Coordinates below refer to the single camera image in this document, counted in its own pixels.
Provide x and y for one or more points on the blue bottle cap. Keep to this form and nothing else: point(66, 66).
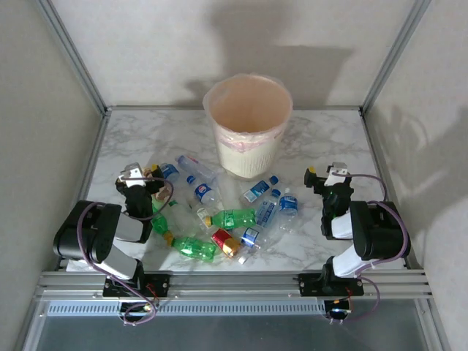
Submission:
point(267, 212)

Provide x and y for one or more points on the green bottle yellow cap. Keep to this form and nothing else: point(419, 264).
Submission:
point(234, 218)
point(159, 221)
point(194, 248)

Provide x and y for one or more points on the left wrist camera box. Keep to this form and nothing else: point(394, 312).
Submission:
point(132, 175)

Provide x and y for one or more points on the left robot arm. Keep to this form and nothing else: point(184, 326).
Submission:
point(87, 234)

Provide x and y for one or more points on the aluminium frame leg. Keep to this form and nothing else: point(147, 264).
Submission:
point(25, 325)
point(435, 325)

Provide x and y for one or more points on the crushed clear bottle blue label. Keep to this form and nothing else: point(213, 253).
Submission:
point(250, 235)

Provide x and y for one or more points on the crushed clear plastic bottle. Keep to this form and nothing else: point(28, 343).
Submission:
point(183, 217)

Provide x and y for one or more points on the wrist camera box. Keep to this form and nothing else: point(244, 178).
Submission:
point(132, 175)
point(336, 172)

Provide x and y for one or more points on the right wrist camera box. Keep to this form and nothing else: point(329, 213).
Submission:
point(336, 172)

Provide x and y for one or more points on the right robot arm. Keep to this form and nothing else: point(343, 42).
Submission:
point(376, 234)

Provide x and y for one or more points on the pink translucent bin liner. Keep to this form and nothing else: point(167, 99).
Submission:
point(248, 106)

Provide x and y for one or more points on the white plastic bin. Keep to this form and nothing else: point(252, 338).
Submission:
point(245, 161)

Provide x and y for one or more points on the red label bottle white cap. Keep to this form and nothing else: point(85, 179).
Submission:
point(225, 241)

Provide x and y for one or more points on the small circuit board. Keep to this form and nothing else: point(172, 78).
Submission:
point(146, 309)
point(338, 311)

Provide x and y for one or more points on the wide grooved aluminium rail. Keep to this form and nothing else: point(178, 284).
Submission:
point(237, 285)

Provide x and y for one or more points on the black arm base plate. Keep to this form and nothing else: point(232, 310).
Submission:
point(161, 285)
point(311, 285)

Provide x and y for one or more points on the blue-capped bottle light-blue label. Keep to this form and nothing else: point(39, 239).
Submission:
point(257, 189)

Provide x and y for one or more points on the clear Pepsi label bottle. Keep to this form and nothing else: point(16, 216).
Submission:
point(203, 191)

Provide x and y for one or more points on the small bottle blue label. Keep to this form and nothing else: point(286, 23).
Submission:
point(170, 172)

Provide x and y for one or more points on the clear bottle pale label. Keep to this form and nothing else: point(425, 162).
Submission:
point(195, 166)

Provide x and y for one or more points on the aluminium frame rail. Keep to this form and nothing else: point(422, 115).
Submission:
point(384, 175)
point(164, 108)
point(93, 157)

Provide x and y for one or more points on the aluminium frame post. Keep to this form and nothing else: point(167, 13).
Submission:
point(396, 55)
point(71, 55)

